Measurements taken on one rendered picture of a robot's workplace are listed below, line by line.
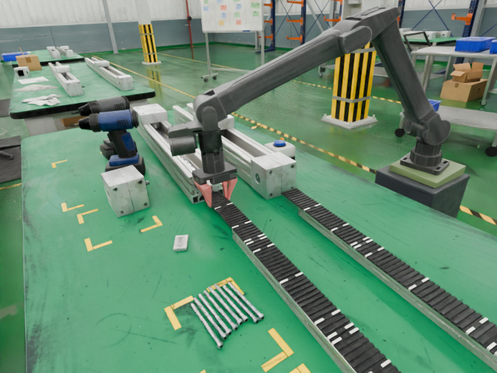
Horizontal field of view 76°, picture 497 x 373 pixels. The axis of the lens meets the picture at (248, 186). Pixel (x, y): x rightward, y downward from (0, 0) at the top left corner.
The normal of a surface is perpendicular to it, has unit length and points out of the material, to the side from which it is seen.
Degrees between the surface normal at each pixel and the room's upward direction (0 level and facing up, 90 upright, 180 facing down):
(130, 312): 0
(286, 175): 90
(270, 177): 90
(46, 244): 0
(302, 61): 89
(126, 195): 90
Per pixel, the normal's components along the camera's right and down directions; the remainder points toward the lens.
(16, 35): 0.54, 0.38
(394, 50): 0.22, 0.52
